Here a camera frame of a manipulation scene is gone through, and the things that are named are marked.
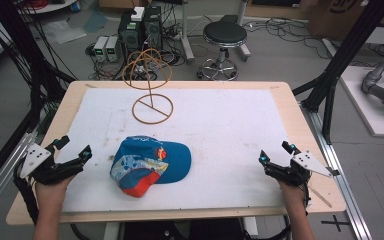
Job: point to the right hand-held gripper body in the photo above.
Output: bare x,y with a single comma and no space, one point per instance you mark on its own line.
300,168

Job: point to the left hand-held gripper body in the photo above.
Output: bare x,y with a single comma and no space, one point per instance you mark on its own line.
38,163

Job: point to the blue printed cap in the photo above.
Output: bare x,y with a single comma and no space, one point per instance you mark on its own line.
150,165

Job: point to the person's right hand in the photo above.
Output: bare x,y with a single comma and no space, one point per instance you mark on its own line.
291,193

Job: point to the person's left hand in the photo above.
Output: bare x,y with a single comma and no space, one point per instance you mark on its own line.
51,191

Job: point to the wooden stick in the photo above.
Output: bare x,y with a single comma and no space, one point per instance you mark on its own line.
320,197

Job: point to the white table mat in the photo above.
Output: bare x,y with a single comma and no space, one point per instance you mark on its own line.
193,146

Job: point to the white platform board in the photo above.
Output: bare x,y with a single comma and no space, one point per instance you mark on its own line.
370,103

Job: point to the grey power supply unit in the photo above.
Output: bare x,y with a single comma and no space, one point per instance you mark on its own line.
100,48
112,48

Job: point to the black round stool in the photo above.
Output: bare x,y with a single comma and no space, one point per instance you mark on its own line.
223,46

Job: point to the black computer tower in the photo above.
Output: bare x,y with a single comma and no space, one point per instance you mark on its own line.
152,28
130,33

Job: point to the cardboard box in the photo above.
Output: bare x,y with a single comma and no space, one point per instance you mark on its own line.
343,16

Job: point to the aluminium rail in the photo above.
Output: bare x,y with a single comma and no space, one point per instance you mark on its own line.
338,173
3,180

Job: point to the black metal frame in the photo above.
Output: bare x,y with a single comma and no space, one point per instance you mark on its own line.
30,66
340,66

